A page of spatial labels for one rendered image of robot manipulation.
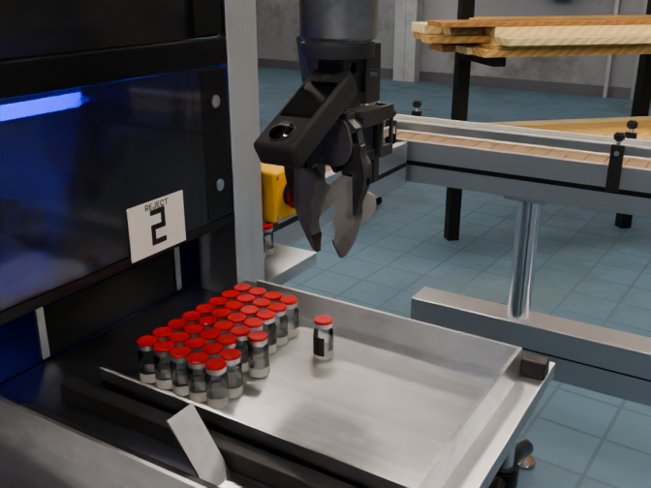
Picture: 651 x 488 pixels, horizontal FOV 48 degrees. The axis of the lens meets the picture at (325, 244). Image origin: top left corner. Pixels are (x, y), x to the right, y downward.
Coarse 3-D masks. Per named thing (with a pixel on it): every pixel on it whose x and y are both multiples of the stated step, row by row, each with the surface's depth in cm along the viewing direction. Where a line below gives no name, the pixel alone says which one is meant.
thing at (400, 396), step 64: (384, 320) 83; (128, 384) 70; (256, 384) 75; (320, 384) 75; (384, 384) 75; (448, 384) 75; (512, 384) 75; (320, 448) 65; (384, 448) 65; (448, 448) 60
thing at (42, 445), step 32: (0, 416) 67; (32, 416) 64; (0, 448) 65; (32, 448) 65; (64, 448) 63; (96, 448) 60; (0, 480) 61; (32, 480) 61; (64, 480) 61; (96, 480) 61; (128, 480) 59; (160, 480) 57
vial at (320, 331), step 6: (330, 324) 78; (318, 330) 78; (324, 330) 78; (330, 330) 79; (318, 336) 78; (324, 336) 78; (330, 336) 78; (330, 342) 79; (330, 348) 79; (330, 354) 79
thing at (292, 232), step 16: (384, 128) 154; (384, 144) 157; (400, 144) 156; (384, 160) 150; (400, 160) 157; (336, 176) 134; (384, 176) 151; (400, 176) 158; (384, 192) 153; (272, 224) 117; (288, 224) 122; (320, 224) 132; (288, 240) 123
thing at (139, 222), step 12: (180, 192) 81; (144, 204) 77; (156, 204) 78; (168, 204) 80; (180, 204) 82; (132, 216) 76; (144, 216) 77; (156, 216) 79; (168, 216) 80; (180, 216) 82; (132, 228) 76; (144, 228) 78; (168, 228) 81; (180, 228) 83; (132, 240) 76; (144, 240) 78; (168, 240) 81; (180, 240) 83; (132, 252) 77; (144, 252) 78; (156, 252) 80
